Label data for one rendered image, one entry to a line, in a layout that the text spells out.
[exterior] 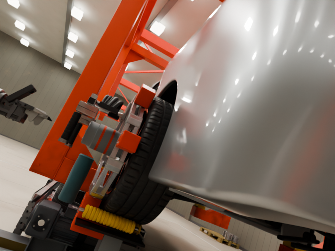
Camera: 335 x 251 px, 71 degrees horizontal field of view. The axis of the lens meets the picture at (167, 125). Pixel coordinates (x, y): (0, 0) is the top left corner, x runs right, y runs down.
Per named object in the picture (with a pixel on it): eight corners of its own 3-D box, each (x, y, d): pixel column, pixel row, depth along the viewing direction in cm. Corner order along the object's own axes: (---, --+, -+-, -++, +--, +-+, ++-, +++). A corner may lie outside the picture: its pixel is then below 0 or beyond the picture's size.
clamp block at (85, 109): (94, 118, 106) (99, 108, 108) (75, 109, 104) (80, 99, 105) (93, 120, 111) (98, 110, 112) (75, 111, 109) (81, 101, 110)
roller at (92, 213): (136, 237, 110) (141, 224, 112) (75, 216, 103) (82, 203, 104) (134, 233, 115) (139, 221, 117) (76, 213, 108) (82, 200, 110)
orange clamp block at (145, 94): (147, 109, 116) (156, 94, 113) (133, 102, 114) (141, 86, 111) (147, 104, 123) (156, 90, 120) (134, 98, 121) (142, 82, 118)
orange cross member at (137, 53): (249, 130, 444) (255, 110, 455) (123, 62, 381) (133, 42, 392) (245, 130, 455) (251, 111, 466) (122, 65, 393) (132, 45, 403)
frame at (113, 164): (104, 206, 96) (155, 91, 109) (89, 200, 94) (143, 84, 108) (97, 189, 147) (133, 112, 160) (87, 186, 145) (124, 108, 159)
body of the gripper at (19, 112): (25, 124, 103) (-4, 112, 100) (35, 107, 105) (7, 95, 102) (20, 122, 96) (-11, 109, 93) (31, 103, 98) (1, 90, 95)
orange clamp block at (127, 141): (131, 153, 102) (135, 153, 94) (114, 146, 100) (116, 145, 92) (137, 139, 104) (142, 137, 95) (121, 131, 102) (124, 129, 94)
